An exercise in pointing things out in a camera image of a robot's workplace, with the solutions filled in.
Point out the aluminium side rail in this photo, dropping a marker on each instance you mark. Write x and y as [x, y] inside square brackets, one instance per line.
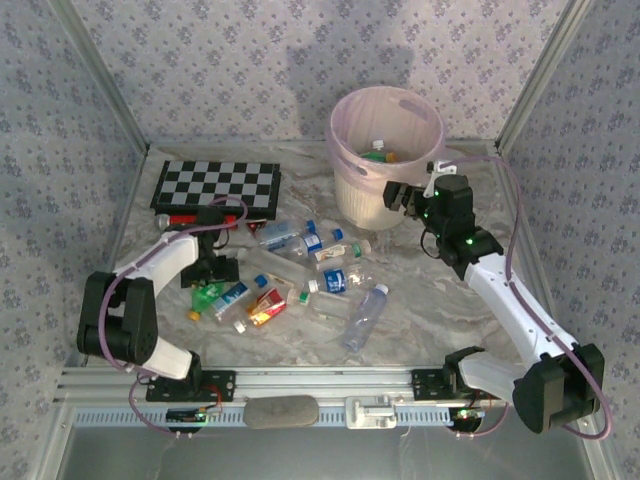
[542, 295]
[125, 215]

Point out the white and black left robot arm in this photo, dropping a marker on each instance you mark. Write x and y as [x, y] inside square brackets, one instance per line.
[165, 255]

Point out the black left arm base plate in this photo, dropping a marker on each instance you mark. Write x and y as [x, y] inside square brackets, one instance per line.
[220, 385]

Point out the green bottle yellow cap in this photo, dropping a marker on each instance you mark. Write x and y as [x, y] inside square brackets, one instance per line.
[202, 298]
[372, 156]

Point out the tall bluish clear bottle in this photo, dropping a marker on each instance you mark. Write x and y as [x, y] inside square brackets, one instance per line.
[362, 317]

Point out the small circuit board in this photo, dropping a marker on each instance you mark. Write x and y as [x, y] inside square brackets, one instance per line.
[187, 414]
[467, 414]

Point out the colourful label bottle green cap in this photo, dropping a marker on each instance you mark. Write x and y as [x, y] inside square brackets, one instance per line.
[330, 252]

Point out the clear bottle green white cap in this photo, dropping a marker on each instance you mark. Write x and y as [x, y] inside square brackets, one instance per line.
[330, 305]

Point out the red triangle piece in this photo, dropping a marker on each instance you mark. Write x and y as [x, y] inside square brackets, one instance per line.
[256, 227]

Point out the grey stone pad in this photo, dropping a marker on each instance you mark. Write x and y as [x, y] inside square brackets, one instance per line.
[280, 412]

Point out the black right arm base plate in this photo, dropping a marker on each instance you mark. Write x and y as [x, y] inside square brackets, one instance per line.
[427, 385]

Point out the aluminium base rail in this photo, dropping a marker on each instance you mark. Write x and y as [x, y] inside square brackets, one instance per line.
[320, 382]

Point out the red label plastic bottle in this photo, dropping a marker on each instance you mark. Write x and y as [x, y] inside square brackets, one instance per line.
[267, 305]

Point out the blue label bottle white cap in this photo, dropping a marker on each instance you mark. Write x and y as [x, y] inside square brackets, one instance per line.
[336, 280]

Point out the white bin with pink liner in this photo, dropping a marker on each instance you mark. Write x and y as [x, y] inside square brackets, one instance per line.
[360, 200]

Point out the white plastic latch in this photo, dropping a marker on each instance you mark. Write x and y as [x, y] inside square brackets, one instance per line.
[370, 412]

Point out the black and white chessboard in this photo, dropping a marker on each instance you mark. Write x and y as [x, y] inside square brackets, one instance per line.
[220, 185]

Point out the grey metal panel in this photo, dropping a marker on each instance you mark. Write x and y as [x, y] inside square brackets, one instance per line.
[320, 455]

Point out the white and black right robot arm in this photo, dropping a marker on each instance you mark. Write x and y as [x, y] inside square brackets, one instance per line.
[500, 295]

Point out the aluminium frame post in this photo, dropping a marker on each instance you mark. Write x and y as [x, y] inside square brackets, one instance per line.
[541, 75]
[102, 75]

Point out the long clear plastic bottle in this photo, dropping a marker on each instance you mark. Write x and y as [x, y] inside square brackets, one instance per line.
[272, 264]

